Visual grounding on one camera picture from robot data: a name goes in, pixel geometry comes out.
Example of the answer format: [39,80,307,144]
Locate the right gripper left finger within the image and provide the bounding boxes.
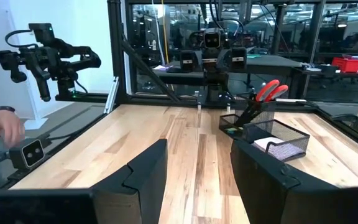
[90,138,169,224]

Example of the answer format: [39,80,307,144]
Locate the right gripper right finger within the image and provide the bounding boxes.
[230,139,358,224]

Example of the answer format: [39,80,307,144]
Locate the purple sticky note pad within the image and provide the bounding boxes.
[267,141,305,160]

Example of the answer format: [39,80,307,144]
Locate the black mesh desk organizer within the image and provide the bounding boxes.
[218,91,311,162]

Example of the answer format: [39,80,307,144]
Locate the red-handled scissors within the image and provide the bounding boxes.
[242,79,290,124]

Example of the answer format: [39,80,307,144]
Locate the black pen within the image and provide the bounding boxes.
[239,99,262,125]
[235,101,260,127]

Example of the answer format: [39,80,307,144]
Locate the dark grey side desk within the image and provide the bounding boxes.
[152,54,306,86]

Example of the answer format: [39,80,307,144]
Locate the red plastic crate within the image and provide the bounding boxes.
[331,57,358,74]

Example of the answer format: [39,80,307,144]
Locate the person's hand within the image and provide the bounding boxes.
[0,109,25,147]

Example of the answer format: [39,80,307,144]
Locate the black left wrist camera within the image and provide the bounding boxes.
[203,27,223,50]

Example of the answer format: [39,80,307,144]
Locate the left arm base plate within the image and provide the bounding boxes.
[196,91,239,108]

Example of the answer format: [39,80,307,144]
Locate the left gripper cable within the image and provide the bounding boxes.
[208,0,246,37]

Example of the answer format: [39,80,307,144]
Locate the silver metal bracket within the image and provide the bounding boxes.
[103,76,120,114]

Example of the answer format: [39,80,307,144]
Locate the black aluminium table frame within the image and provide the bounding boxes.
[1,0,358,190]

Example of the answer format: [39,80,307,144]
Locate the black frame bracket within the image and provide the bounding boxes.
[333,113,358,133]

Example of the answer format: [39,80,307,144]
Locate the black table-level camera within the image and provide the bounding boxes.
[9,138,52,170]

